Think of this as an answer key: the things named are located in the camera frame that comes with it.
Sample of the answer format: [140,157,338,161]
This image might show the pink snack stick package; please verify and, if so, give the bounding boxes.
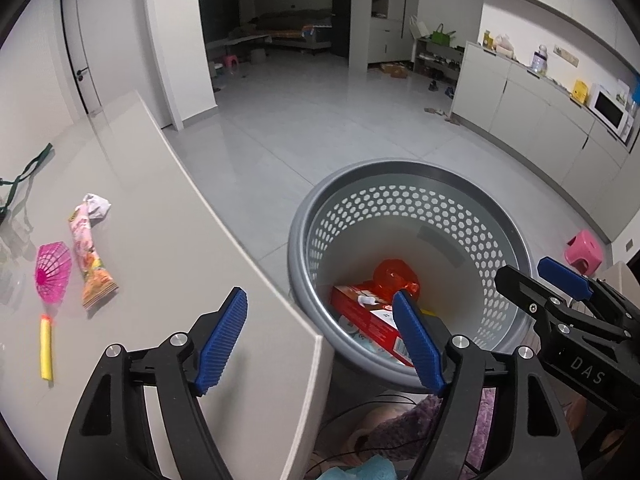
[68,202,118,310]

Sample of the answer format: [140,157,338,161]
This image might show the white bottle on counter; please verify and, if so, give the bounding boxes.
[529,44,548,76]

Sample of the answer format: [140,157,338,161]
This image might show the baby wipes pack blue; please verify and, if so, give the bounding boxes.
[338,315,390,359]

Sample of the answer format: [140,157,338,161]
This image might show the white paper ball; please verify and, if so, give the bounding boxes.
[84,193,112,224]

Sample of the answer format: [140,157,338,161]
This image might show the yellow box on counter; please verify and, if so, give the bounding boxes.
[572,79,589,105]

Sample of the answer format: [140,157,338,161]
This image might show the grey door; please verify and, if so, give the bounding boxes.
[61,0,131,114]

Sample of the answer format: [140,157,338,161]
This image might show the pink plastic stool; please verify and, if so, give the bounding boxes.
[564,230,604,276]

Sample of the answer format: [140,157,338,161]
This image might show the red plastic bag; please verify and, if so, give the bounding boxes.
[372,259,421,304]

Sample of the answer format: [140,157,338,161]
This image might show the green bottle strap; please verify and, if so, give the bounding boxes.
[0,142,56,216]

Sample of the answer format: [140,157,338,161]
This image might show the grey cabinet row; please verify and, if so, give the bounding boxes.
[451,42,639,242]

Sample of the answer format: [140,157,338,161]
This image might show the white microwave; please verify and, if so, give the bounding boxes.
[587,79,630,143]

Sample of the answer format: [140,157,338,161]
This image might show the yellow foam dart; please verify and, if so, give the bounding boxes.
[39,314,53,382]

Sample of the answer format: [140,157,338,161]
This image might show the green handbag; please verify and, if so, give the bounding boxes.
[430,23,456,47]

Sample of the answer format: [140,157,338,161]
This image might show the toothpaste box red white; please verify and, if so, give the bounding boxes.
[330,281,412,367]

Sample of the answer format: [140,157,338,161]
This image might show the grey perforated laundry basket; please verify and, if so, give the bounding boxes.
[288,159,532,392]

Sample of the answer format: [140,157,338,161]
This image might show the pink plastic mesh basket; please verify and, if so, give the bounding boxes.
[35,242,73,304]

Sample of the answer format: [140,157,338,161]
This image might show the small pink stool far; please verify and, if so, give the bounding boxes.
[224,54,240,74]

